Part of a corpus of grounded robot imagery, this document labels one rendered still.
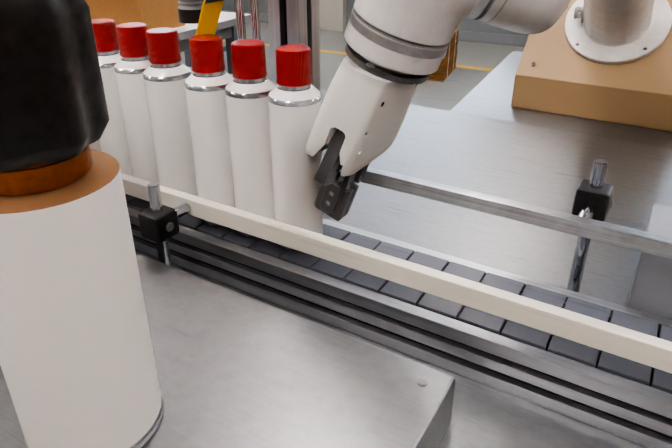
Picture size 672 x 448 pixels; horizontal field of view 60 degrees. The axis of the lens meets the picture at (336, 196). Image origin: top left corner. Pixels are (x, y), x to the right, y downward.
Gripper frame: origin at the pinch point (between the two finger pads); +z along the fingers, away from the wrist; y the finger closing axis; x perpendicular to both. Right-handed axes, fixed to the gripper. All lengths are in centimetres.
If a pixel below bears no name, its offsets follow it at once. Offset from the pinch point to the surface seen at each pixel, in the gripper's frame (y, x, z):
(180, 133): 1.3, -19.3, 3.4
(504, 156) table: -46.7, 8.3, 9.0
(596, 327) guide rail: 4.2, 25.1, -6.1
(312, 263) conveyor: 3.5, 1.5, 6.2
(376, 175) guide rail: -3.1, 2.1, -2.6
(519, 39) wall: -535, -77, 121
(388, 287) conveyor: 3.2, 9.4, 3.3
